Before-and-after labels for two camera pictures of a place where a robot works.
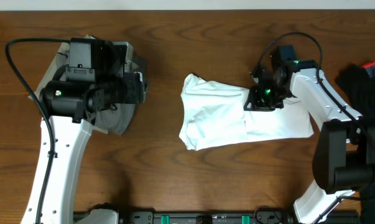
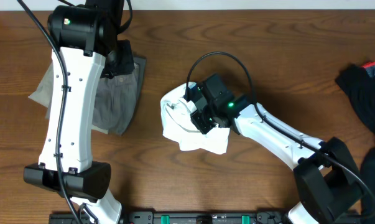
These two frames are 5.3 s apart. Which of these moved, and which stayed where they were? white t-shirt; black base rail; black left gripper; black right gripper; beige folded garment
Moved: white t-shirt; black right gripper; black left gripper
Stayed: beige folded garment; black base rail
